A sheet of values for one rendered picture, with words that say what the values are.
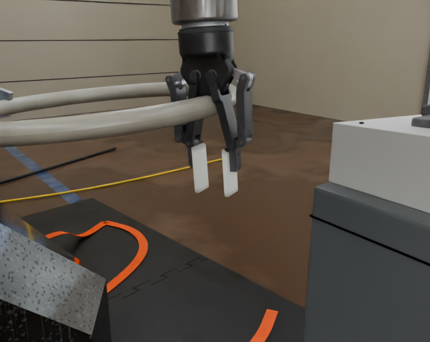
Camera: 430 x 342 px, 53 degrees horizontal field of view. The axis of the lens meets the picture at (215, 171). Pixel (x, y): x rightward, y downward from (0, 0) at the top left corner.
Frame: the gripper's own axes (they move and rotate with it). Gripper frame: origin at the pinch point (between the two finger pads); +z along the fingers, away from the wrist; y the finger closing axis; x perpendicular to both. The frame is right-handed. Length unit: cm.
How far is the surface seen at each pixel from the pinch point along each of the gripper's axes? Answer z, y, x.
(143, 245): 79, 110, -102
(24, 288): 16.4, 25.1, 17.4
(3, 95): -11.2, 46.1, 1.0
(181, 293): 82, 68, -76
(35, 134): -9.3, 10.7, 21.1
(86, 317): 26.2, 22.8, 8.9
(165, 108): -10.6, 0.8, 9.3
